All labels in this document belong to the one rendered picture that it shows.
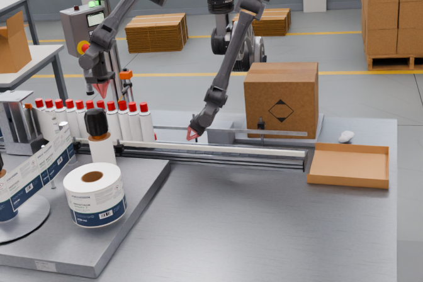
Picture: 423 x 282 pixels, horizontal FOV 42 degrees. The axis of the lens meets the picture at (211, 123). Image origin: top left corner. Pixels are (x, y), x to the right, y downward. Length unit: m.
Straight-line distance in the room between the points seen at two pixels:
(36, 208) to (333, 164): 1.16
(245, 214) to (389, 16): 3.72
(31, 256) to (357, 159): 1.29
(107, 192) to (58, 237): 0.23
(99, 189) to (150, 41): 4.75
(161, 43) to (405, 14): 2.73
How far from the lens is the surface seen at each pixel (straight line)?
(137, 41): 6.60
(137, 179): 2.20
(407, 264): 3.12
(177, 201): 2.12
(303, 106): 2.37
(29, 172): 2.14
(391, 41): 5.52
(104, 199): 1.93
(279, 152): 2.22
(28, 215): 2.13
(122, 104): 2.39
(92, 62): 2.04
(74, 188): 1.94
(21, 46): 4.16
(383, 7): 5.42
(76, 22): 2.37
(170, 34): 6.47
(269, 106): 2.38
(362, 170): 2.24
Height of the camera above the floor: 1.99
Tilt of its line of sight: 26 degrees down
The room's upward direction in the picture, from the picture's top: 6 degrees counter-clockwise
